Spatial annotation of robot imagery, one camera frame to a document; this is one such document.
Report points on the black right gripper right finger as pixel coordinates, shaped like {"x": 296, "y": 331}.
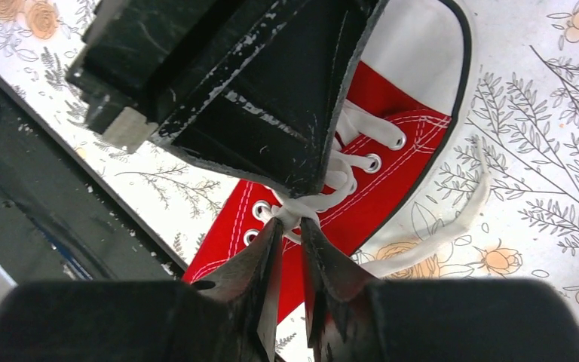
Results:
{"x": 340, "y": 322}

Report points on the red canvas sneaker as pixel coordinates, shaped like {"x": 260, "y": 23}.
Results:
{"x": 405, "y": 102}

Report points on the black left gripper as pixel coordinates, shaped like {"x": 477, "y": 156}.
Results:
{"x": 250, "y": 89}

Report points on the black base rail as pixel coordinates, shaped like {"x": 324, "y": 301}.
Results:
{"x": 58, "y": 219}

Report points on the floral patterned table mat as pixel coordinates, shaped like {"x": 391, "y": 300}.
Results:
{"x": 525, "y": 111}

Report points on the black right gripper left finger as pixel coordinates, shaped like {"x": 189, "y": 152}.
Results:
{"x": 241, "y": 302}

